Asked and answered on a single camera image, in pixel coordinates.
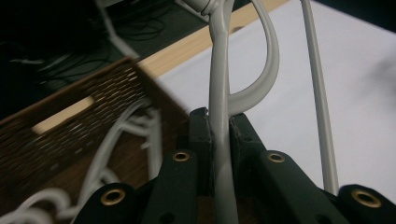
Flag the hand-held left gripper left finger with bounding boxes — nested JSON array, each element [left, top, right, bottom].
[[188, 106, 216, 197]]

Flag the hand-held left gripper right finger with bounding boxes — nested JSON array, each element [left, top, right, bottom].
[[228, 112, 269, 198]]

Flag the grey cable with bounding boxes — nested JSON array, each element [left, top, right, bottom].
[[181, 0, 341, 224]]

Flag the white cables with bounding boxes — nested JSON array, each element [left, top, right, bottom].
[[73, 98, 163, 217]]

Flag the brown woven basket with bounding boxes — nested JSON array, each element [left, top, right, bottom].
[[0, 55, 191, 224]]

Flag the grey plastic clothes hanger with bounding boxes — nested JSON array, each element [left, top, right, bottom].
[[0, 188, 76, 224]]

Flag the white table mat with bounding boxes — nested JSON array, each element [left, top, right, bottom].
[[155, 0, 396, 200]]

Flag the white metal desk frame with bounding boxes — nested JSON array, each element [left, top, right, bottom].
[[95, 0, 142, 61]]

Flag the black floor cables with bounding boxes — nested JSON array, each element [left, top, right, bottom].
[[8, 6, 171, 86]]

